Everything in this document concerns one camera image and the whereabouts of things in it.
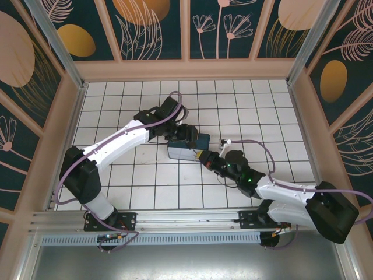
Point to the teal starry night tin box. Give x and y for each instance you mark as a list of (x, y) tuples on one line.
[(180, 153)]

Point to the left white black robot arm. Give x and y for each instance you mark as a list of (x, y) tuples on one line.
[(81, 181)]

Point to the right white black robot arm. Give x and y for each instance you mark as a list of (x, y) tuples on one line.
[(332, 213)]

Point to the black round disc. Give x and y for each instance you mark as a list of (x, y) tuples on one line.
[(269, 242), (109, 247)]

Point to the grey metal sheet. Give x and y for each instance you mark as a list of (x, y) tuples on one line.
[(186, 262)]

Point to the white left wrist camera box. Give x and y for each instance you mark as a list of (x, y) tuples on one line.
[(183, 115)]

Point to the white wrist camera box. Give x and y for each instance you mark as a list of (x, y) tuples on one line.
[(223, 142), (183, 115)]

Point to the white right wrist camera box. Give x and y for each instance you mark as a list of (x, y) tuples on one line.
[(223, 142)]

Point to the aluminium mounting rail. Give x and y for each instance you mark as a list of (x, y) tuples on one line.
[(189, 217)]

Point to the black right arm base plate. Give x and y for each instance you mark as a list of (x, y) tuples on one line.
[(250, 220)]

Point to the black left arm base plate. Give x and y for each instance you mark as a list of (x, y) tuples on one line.
[(125, 221)]

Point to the aluminium frame post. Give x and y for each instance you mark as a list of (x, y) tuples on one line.
[(61, 52), (310, 43)]

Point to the aluminium frame bar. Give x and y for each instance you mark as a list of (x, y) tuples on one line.
[(27, 256), (348, 256)]

